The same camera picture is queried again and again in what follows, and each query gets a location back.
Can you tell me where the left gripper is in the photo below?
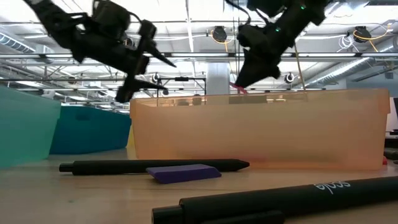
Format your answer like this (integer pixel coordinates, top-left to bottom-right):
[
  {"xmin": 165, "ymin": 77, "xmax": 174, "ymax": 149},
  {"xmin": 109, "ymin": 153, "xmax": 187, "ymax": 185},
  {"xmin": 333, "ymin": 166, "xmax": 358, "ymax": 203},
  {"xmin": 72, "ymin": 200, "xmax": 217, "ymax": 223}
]
[{"xmin": 73, "ymin": 1, "xmax": 177, "ymax": 103}]

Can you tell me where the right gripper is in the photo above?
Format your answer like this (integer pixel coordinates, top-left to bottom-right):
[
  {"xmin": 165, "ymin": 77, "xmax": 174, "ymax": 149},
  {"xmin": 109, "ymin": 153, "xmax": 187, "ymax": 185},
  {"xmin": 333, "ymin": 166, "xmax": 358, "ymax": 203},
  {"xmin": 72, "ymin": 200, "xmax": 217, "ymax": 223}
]
[{"xmin": 234, "ymin": 18, "xmax": 299, "ymax": 88}]

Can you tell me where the red crayon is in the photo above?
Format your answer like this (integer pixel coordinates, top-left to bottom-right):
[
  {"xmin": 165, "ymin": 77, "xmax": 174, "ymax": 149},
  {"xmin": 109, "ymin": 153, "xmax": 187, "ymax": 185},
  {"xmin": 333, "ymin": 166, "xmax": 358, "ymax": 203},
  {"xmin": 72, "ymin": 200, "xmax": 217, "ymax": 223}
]
[{"xmin": 229, "ymin": 81, "xmax": 249, "ymax": 95}]

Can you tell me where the orange plastic bin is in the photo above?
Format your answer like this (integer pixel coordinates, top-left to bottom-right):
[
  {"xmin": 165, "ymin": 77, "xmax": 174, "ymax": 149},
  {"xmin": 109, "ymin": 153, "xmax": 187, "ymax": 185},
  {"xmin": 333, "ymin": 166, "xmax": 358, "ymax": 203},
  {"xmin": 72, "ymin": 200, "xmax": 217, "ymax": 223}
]
[{"xmin": 129, "ymin": 88, "xmax": 391, "ymax": 170}]

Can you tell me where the blue plastic bin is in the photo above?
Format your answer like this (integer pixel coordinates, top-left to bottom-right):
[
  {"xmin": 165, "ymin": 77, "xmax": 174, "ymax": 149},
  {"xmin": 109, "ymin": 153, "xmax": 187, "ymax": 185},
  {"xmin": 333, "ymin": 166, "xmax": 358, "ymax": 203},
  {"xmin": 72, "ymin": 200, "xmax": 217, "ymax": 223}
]
[{"xmin": 49, "ymin": 105, "xmax": 132, "ymax": 156}]

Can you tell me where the white column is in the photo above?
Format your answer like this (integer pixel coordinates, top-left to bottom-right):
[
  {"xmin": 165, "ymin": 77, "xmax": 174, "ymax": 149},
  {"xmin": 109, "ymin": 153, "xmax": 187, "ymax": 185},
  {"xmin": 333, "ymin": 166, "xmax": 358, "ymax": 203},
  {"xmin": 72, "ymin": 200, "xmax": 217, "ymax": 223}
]
[{"xmin": 206, "ymin": 62, "xmax": 231, "ymax": 96}]

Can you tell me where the grey horizontal beam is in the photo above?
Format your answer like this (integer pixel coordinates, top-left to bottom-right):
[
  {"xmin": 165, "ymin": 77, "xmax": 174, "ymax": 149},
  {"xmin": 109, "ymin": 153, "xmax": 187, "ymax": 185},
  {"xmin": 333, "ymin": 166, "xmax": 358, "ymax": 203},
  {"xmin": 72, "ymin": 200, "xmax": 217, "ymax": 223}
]
[{"xmin": 0, "ymin": 52, "xmax": 398, "ymax": 60}]

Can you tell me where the purple eraser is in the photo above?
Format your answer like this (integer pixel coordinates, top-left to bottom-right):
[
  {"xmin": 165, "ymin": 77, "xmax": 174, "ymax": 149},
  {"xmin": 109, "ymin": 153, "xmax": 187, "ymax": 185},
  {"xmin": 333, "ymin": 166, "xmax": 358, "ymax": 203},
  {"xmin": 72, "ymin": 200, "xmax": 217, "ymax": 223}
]
[{"xmin": 146, "ymin": 164, "xmax": 223, "ymax": 185}]

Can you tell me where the teal plastic bin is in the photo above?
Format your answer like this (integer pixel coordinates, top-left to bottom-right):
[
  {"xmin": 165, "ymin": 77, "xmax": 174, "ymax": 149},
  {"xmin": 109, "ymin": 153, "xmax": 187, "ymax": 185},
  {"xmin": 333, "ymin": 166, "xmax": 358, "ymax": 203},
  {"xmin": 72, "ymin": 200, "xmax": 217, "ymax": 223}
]
[{"xmin": 0, "ymin": 86, "xmax": 62, "ymax": 169}]

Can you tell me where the white board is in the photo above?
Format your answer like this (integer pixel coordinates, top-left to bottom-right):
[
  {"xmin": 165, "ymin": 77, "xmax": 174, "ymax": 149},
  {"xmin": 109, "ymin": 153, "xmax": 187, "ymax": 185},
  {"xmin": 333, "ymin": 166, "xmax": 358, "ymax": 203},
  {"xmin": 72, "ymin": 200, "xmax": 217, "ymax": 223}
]
[{"xmin": 385, "ymin": 96, "xmax": 398, "ymax": 131}]

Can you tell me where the black rig frame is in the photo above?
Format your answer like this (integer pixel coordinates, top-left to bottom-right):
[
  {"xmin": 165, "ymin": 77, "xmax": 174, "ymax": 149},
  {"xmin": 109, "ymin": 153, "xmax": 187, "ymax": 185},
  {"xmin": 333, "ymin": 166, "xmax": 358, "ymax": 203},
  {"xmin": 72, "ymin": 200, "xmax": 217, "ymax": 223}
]
[{"xmin": 155, "ymin": 76, "xmax": 207, "ymax": 100}]

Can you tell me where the yellow hanging cable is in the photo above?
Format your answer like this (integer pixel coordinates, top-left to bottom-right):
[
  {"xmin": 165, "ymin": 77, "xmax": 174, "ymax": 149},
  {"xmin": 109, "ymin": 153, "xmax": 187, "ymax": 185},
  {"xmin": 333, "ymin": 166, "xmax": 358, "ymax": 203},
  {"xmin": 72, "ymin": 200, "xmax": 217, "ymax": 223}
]
[{"xmin": 294, "ymin": 43, "xmax": 308, "ymax": 91}]

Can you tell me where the black ceiling cable reel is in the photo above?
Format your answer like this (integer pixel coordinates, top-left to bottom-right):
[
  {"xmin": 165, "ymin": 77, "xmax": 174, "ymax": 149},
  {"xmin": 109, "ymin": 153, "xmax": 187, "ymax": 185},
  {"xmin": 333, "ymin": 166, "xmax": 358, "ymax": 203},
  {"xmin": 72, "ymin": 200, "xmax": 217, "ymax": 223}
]
[
  {"xmin": 210, "ymin": 25, "xmax": 230, "ymax": 45},
  {"xmin": 352, "ymin": 24, "xmax": 392, "ymax": 45}
]

